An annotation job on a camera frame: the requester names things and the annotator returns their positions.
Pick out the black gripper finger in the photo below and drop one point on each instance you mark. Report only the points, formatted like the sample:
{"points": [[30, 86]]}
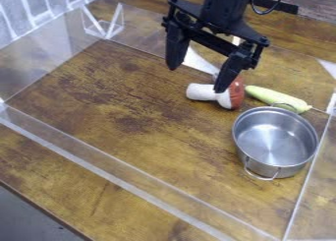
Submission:
{"points": [[230, 71], [176, 45]]}

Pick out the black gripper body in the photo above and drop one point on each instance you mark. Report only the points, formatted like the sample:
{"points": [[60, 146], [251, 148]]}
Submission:
{"points": [[216, 26]]}

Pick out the plush brown white mushroom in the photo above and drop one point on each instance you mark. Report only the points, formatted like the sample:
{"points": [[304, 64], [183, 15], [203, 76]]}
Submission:
{"points": [[230, 99]]}

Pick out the silver metal pot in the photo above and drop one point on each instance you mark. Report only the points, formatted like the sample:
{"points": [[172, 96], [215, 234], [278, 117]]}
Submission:
{"points": [[276, 141]]}

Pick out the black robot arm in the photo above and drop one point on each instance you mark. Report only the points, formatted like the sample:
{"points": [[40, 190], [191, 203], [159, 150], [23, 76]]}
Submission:
{"points": [[214, 24]]}

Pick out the black bar in background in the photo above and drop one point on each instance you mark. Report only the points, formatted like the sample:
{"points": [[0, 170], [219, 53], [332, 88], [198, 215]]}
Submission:
{"points": [[263, 7]]}

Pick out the spoon with green handle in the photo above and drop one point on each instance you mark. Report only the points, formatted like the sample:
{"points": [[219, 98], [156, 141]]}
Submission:
{"points": [[276, 98]]}

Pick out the clear acrylic triangular bracket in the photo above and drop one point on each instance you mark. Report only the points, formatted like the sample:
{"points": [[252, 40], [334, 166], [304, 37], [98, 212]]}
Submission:
{"points": [[100, 28]]}

